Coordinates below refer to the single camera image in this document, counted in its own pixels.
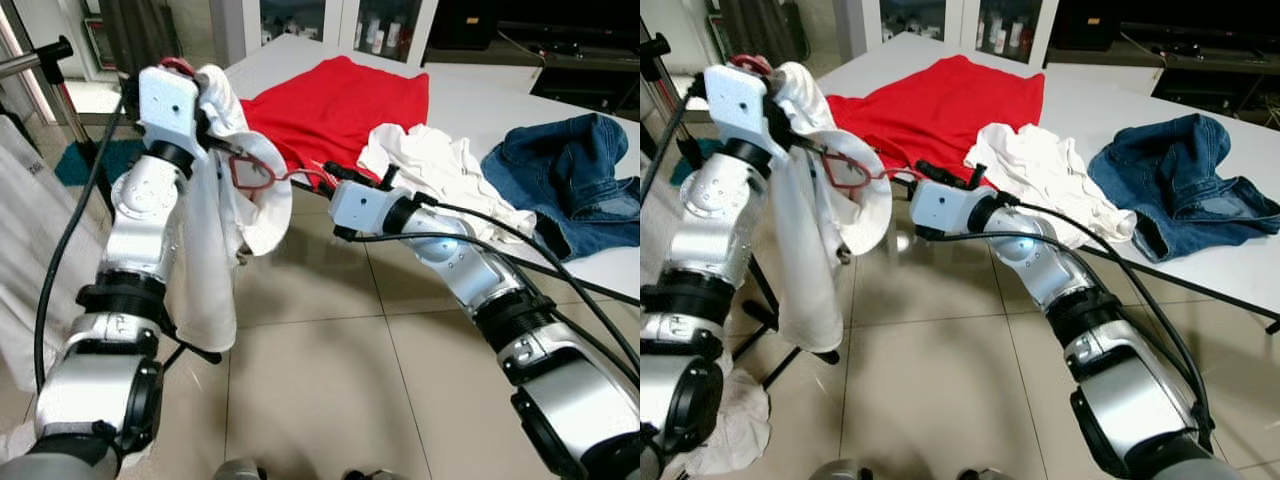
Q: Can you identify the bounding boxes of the white folding table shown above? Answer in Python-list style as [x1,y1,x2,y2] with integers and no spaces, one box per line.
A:
[815,32,1280,336]
[225,33,641,306]

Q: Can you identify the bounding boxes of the grey curtain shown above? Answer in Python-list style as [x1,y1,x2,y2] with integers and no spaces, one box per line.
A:
[100,0,186,76]
[715,0,806,66]

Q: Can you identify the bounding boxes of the black clothes rack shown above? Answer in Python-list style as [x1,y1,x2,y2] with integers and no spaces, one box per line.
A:
[0,35,226,366]
[640,30,841,391]

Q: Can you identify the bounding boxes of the teal floor mat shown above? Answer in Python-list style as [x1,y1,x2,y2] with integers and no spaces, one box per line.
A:
[55,138,146,188]
[665,138,721,186]

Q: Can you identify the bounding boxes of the white printed hanging shirt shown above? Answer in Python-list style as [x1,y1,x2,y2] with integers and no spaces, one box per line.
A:
[0,115,111,391]

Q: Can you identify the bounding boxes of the blue denim jeans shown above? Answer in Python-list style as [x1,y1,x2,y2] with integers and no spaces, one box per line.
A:
[1087,112,1280,263]
[480,112,641,261]

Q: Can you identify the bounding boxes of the white button shirt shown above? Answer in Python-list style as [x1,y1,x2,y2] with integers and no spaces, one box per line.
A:
[765,62,894,353]
[170,62,294,353]

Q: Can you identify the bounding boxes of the grey left robot leg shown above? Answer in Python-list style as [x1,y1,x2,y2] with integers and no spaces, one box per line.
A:
[215,458,271,480]
[810,458,876,480]

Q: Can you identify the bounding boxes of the red plastic hanger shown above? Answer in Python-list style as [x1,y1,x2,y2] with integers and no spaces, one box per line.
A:
[160,57,341,196]
[728,55,921,196]

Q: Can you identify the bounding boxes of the black TV stand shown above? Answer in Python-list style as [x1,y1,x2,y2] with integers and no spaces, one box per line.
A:
[425,0,641,116]
[1045,0,1280,116]

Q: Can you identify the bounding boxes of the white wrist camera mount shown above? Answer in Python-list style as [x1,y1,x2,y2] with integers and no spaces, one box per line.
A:
[328,180,406,241]
[135,65,206,161]
[908,182,986,239]
[703,65,776,151]

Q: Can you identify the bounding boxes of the red shirt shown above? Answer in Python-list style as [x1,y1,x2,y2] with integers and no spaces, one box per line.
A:
[240,55,431,191]
[825,55,1046,186]

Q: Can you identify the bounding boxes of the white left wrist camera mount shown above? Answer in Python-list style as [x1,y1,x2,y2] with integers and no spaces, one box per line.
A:
[135,65,206,161]
[703,65,776,151]

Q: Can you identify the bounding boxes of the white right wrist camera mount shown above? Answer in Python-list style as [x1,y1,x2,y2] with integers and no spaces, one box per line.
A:
[908,182,986,239]
[328,180,406,241]

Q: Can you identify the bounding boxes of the white glass-door cabinet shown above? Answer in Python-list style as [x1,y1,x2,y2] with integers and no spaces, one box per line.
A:
[880,0,1056,66]
[215,0,441,66]

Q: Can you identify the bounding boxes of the crumpled white garment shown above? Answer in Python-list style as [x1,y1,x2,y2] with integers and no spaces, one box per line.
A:
[965,123,1138,246]
[357,123,536,246]

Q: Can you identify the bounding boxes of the white cloth with hanger drawing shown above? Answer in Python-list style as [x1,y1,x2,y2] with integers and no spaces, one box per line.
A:
[690,370,773,476]

